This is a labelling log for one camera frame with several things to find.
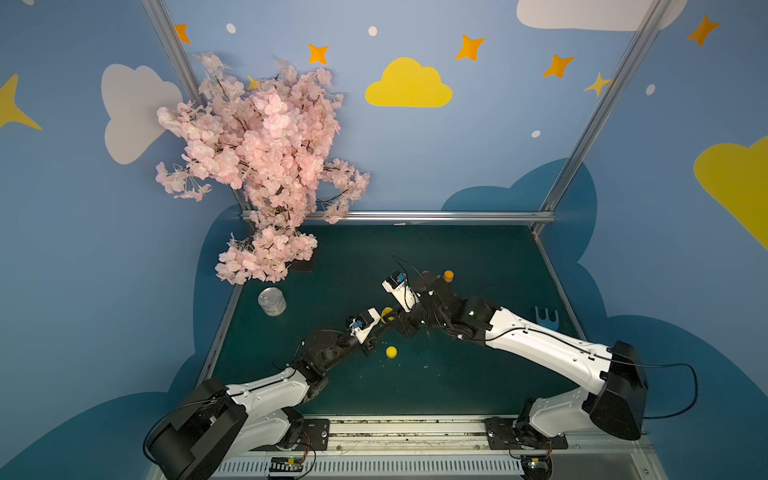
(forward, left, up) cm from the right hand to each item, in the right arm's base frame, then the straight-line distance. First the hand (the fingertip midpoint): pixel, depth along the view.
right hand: (393, 310), depth 75 cm
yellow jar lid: (-3, 0, -20) cm, 20 cm away
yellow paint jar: (-1, +2, +1) cm, 3 cm away
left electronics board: (-32, +25, -22) cm, 47 cm away
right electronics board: (-29, -38, -23) cm, 53 cm away
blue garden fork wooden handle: (+10, -50, -20) cm, 54 cm away
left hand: (+1, +2, -2) cm, 2 cm away
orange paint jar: (+25, -18, -18) cm, 36 cm away
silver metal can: (+8, +39, -14) cm, 42 cm away
